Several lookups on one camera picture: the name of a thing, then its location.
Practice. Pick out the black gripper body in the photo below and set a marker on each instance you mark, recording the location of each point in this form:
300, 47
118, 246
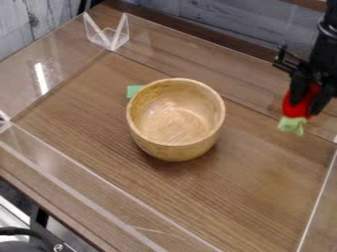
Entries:
320, 67

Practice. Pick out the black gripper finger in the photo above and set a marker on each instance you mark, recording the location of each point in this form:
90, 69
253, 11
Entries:
299, 86
322, 95

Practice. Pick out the red plush strawberry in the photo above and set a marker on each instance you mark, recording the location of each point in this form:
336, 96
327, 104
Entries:
295, 114

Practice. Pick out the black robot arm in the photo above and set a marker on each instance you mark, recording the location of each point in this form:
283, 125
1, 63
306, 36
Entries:
331, 20

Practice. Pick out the wooden bowl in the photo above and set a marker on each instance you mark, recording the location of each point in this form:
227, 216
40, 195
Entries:
175, 116

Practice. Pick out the green block behind bowl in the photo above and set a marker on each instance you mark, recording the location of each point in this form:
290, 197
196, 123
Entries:
132, 90

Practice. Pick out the clear acrylic tray enclosure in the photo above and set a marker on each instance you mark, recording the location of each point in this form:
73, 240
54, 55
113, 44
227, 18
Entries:
260, 194

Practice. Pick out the black table leg bracket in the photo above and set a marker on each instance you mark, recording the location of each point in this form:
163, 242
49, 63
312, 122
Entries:
53, 243

